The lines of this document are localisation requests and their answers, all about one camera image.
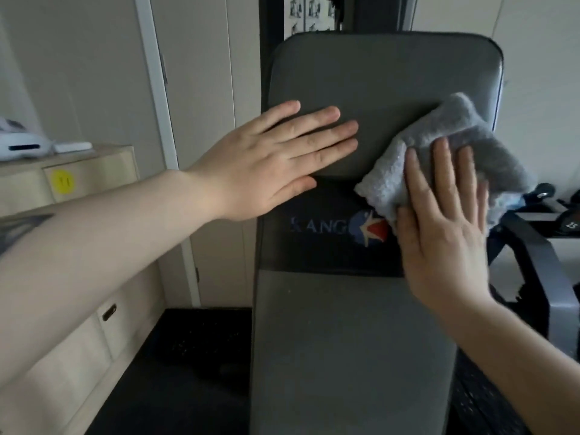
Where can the person's right hand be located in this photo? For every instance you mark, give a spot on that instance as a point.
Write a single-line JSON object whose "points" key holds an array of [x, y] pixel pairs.
{"points": [[444, 253]]}

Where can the person's left hand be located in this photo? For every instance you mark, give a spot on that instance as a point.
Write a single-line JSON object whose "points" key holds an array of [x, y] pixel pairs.
{"points": [[263, 167]]}

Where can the grey microfibre cloth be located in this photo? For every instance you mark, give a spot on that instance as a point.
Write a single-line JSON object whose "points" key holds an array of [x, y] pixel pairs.
{"points": [[453, 122]]}

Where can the grey backrest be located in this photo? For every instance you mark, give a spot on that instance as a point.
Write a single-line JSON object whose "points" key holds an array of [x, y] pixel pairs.
{"points": [[340, 335]]}

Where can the person's right forearm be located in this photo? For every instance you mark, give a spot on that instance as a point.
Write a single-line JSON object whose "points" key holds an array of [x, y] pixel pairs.
{"points": [[521, 376]]}

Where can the person's left forearm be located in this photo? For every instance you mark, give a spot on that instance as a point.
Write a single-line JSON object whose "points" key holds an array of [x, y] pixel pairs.
{"points": [[90, 249]]}

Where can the black dumbbell rack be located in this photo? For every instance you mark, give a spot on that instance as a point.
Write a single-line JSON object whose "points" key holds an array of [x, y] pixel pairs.
{"points": [[543, 258]]}

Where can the row of black dumbbells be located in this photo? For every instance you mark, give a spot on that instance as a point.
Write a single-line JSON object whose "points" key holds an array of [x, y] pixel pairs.
{"points": [[568, 224]]}

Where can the exercise chart poster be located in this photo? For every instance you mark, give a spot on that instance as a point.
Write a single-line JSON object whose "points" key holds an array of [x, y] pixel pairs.
{"points": [[301, 13]]}

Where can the white rounded device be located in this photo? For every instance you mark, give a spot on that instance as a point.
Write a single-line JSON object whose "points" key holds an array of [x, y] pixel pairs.
{"points": [[22, 144]]}

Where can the beige locker cabinet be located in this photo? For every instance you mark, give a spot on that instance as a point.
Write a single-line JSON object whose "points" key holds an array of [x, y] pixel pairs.
{"points": [[68, 357]]}

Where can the white door frame strip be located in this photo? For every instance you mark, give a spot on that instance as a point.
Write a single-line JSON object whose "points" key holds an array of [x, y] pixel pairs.
{"points": [[158, 108]]}

